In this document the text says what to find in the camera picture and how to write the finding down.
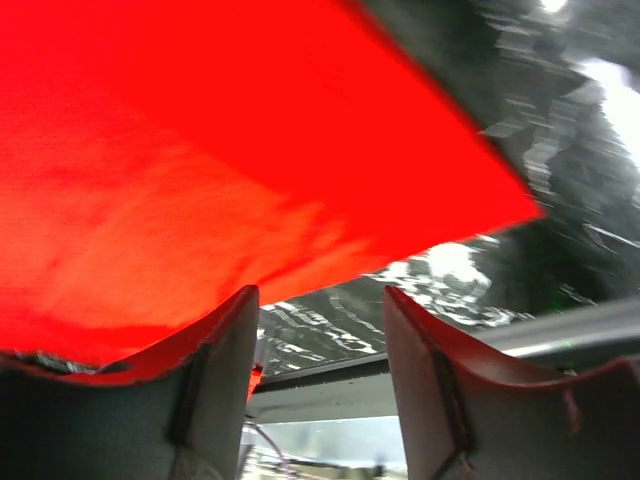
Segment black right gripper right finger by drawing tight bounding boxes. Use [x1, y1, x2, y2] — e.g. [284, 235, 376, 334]
[383, 287, 639, 479]

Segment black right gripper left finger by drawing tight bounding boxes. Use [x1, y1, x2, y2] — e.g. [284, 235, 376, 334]
[1, 286, 259, 479]

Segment red t shirt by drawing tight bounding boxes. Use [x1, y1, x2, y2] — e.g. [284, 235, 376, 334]
[1, 1, 542, 386]

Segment aluminium frame rail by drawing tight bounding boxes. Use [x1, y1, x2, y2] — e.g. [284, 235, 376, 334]
[239, 299, 640, 480]

